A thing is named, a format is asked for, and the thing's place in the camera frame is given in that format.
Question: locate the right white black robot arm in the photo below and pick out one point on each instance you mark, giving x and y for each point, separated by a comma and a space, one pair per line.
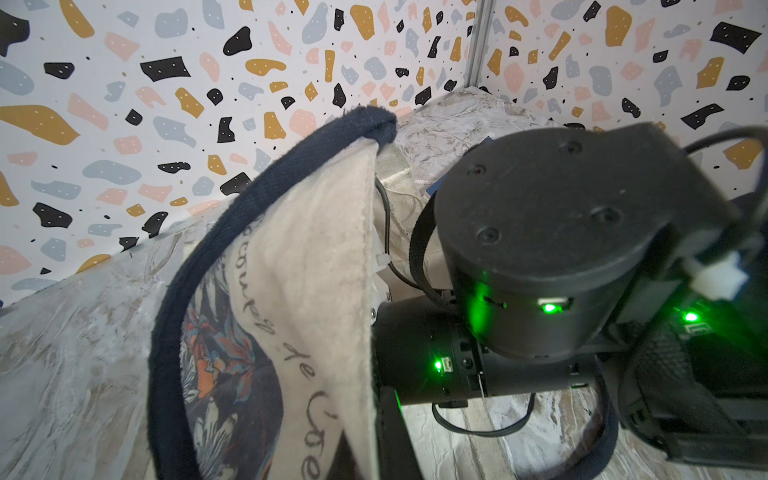
557, 259

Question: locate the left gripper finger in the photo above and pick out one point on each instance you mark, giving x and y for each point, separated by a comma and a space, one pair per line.
397, 459

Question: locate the cream canvas tote bag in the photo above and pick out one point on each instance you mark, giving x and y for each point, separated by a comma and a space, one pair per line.
262, 363

